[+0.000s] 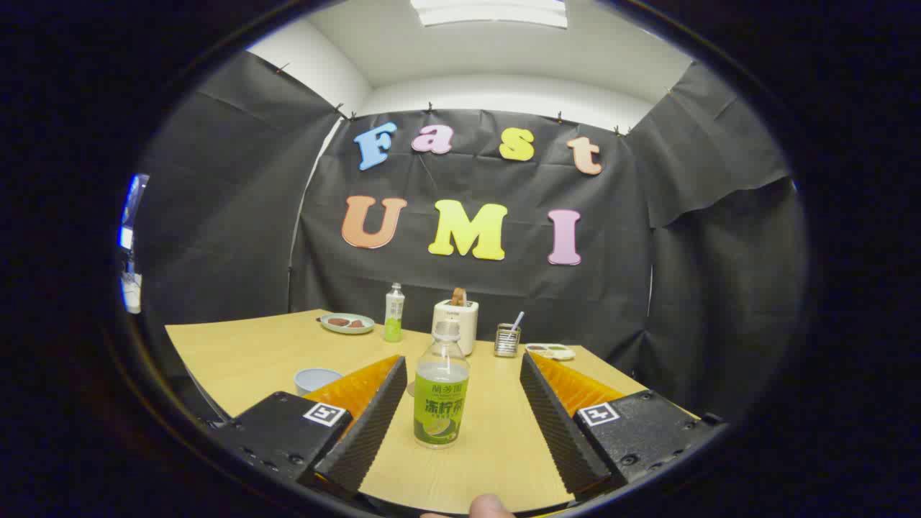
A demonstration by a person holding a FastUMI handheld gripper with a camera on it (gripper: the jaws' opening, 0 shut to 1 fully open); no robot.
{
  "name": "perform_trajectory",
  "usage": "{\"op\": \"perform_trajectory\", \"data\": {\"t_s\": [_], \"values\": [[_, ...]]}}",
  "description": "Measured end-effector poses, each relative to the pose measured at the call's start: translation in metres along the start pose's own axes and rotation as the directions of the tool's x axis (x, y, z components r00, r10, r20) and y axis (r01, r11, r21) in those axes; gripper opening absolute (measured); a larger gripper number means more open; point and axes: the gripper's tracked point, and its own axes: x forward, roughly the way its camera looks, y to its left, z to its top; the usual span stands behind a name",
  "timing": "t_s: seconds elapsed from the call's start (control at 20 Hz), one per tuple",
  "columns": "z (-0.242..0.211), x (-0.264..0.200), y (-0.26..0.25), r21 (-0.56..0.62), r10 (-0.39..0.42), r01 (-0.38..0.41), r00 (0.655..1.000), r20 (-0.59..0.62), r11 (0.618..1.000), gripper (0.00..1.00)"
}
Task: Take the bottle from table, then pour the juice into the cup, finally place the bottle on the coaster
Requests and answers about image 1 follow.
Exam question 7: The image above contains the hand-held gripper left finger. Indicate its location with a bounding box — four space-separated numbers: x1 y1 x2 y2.
209 354 409 501

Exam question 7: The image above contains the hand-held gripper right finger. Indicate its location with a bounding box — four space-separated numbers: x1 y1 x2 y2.
520 350 727 497

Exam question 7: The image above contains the clear juice bottle green label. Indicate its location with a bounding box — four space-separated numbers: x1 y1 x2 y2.
414 322 471 449

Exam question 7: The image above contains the pale grey cup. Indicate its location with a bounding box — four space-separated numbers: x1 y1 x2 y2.
294 368 344 396

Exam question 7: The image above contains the small white-capped green bottle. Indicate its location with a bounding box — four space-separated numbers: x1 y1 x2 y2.
384 283 405 343

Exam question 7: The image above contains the metal mesh holder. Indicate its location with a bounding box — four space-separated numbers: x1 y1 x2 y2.
494 323 522 358

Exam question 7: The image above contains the pale green plate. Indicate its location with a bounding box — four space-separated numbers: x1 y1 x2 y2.
319 313 376 335

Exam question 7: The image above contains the white toaster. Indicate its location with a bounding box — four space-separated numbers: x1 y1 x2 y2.
432 299 479 357

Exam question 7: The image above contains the wooden table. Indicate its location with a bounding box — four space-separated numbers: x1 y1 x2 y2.
164 309 699 515

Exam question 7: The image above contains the ceiling light panel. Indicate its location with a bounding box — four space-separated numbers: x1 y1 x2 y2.
410 0 569 29

